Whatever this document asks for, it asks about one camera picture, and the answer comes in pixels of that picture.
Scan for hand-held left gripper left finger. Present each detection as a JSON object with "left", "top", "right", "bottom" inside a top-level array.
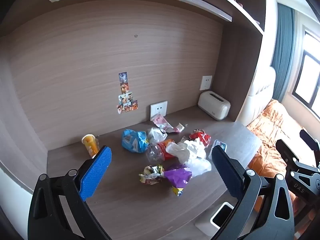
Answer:
[{"left": 27, "top": 146, "right": 113, "bottom": 240}]

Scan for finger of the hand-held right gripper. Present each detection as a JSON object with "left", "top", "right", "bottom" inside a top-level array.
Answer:
[
  {"left": 299, "top": 129, "right": 320, "bottom": 167},
  {"left": 276, "top": 139, "right": 320, "bottom": 174}
]

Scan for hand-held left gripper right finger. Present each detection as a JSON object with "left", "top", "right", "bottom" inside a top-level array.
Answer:
[{"left": 210, "top": 145, "right": 295, "bottom": 240}]

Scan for clear plastic bag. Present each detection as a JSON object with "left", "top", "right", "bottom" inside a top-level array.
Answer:
[{"left": 185, "top": 157, "right": 212, "bottom": 177}]

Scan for white cloth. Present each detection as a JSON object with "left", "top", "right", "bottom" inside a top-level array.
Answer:
[{"left": 166, "top": 137, "right": 207, "bottom": 164}]

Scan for white waste bin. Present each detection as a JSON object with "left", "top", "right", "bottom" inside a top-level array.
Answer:
[{"left": 195, "top": 202, "right": 235, "bottom": 237}]

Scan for orange paper cup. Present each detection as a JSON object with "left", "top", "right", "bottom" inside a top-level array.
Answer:
[{"left": 82, "top": 134, "right": 100, "bottom": 158}]

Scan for bed with orange sheet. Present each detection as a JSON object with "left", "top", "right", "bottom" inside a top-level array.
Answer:
[{"left": 246, "top": 99, "right": 320, "bottom": 240}]

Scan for small blue and white packet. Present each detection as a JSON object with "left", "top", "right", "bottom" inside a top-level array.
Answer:
[{"left": 208, "top": 140, "right": 228, "bottom": 159}]

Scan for blue snack bag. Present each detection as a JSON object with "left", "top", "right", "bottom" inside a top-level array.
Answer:
[{"left": 122, "top": 129, "right": 148, "bottom": 153}]

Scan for red snack bag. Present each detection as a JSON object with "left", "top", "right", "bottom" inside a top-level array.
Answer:
[{"left": 189, "top": 129, "right": 211, "bottom": 147}]

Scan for purple foil wrapper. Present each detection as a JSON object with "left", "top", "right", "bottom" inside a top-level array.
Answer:
[{"left": 164, "top": 163, "right": 193, "bottom": 197}]

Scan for crumpled colourful wrapper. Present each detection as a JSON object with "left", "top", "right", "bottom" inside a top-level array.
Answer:
[{"left": 139, "top": 164, "right": 165, "bottom": 185}]

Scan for dark framed window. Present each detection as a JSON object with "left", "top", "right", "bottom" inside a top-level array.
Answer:
[{"left": 292, "top": 25, "right": 320, "bottom": 120}]

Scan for cream padded headboard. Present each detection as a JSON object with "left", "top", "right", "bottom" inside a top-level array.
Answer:
[{"left": 246, "top": 66, "right": 277, "bottom": 127}]

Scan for plastic bottle with orange label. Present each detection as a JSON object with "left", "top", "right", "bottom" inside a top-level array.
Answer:
[{"left": 146, "top": 139, "right": 177, "bottom": 163}]

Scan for crumpled white plastic bag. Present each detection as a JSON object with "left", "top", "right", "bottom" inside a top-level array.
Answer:
[{"left": 147, "top": 127, "right": 168, "bottom": 144}]

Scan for cream tissue box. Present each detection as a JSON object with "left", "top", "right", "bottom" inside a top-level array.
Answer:
[{"left": 198, "top": 91, "right": 231, "bottom": 121}]

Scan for cluster of cartoon stickers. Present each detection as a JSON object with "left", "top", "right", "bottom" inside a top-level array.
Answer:
[{"left": 117, "top": 72, "right": 138, "bottom": 114}]

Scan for pink and white wrapper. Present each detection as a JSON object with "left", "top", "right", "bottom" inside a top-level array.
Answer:
[{"left": 151, "top": 114, "right": 185, "bottom": 133}]

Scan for grey blue curtain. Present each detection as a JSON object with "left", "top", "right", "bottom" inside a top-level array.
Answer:
[{"left": 271, "top": 2, "right": 298, "bottom": 103}]

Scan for wooden shelf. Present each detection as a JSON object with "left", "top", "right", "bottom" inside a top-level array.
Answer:
[{"left": 215, "top": 0, "right": 267, "bottom": 37}]

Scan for white wall socket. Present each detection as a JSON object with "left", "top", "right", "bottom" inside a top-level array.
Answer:
[
  {"left": 150, "top": 101, "right": 168, "bottom": 121},
  {"left": 199, "top": 75, "right": 213, "bottom": 91}
]

